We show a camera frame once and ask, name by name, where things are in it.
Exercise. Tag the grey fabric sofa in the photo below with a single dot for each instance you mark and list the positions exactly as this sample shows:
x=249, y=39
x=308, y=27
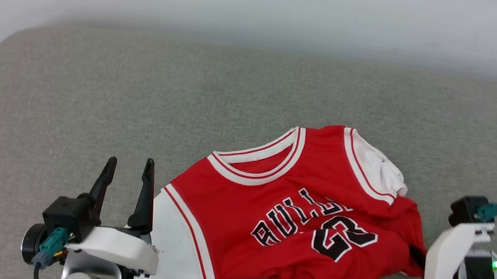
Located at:
x=236, y=86

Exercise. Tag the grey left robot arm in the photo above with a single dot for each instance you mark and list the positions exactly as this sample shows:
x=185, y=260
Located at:
x=88, y=275

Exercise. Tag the red Bulls basketball jersey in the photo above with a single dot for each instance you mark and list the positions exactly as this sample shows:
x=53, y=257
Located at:
x=231, y=212

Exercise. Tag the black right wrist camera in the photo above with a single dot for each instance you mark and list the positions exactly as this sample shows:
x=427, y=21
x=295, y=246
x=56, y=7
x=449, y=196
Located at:
x=465, y=211

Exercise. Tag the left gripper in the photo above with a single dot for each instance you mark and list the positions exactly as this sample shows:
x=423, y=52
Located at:
x=119, y=246

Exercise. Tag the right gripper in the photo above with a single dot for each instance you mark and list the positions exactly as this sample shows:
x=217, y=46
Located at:
x=445, y=260

